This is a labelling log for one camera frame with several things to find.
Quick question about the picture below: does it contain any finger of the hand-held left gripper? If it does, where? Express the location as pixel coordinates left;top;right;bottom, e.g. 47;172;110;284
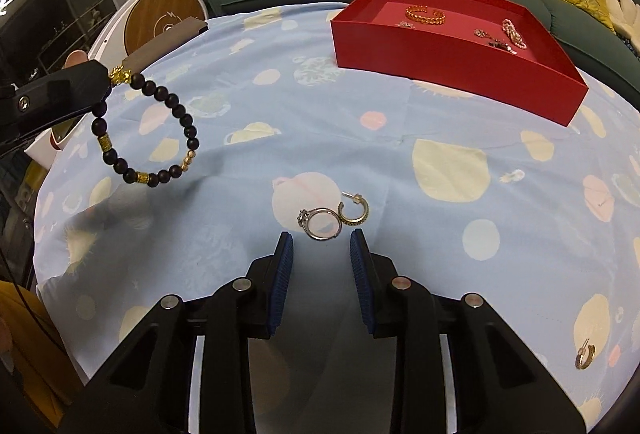
0;60;113;155

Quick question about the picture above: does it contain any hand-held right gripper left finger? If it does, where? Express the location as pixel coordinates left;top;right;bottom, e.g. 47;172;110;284
57;231;296;434

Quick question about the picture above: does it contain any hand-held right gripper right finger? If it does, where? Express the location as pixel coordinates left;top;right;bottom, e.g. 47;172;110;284
349;230;586;434

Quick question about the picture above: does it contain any silver ring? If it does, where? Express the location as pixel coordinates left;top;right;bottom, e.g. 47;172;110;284
297;208;343;241

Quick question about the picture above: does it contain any gold hoop earring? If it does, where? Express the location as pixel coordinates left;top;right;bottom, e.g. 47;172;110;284
337;194;371;227
574;338;596;370

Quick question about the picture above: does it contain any black bead bracelet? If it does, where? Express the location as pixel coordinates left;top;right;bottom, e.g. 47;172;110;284
90;68;201;189

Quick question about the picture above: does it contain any red cardboard box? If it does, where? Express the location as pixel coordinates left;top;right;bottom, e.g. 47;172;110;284
330;0;590;126

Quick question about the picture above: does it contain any gold chain bracelet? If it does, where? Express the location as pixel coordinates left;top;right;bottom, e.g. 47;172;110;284
406;4;447;27

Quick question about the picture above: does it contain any pearl bracelet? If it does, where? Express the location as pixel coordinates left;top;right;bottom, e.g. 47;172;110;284
501;18;528;50

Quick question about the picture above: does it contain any white framed round device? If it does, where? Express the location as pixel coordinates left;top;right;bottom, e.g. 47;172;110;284
27;121;76;170

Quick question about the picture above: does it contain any brown pad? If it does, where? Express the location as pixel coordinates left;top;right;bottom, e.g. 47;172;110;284
117;18;208;71

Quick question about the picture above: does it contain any white machine with wooden disc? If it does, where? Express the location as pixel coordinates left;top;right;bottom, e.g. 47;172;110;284
87;0;207;65

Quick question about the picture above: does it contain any white flower cushion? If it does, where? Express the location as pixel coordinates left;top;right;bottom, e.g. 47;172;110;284
602;0;640;40

